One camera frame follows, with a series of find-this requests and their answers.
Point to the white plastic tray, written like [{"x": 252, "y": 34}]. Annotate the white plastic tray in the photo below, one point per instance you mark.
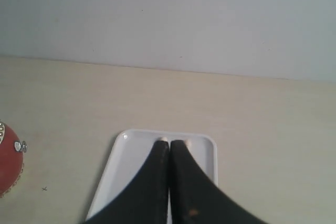
[{"x": 129, "y": 151}]

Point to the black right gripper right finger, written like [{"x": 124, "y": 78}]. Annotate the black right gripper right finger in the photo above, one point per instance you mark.
[{"x": 195, "y": 198}]

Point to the white drumstick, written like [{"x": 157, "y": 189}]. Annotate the white drumstick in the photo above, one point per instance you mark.
[
  {"x": 163, "y": 139},
  {"x": 188, "y": 143}
]

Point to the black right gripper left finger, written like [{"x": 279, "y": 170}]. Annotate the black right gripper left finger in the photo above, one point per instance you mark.
[{"x": 145, "y": 198}]

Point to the small red drum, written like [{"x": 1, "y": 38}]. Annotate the small red drum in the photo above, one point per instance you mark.
[{"x": 12, "y": 151}]

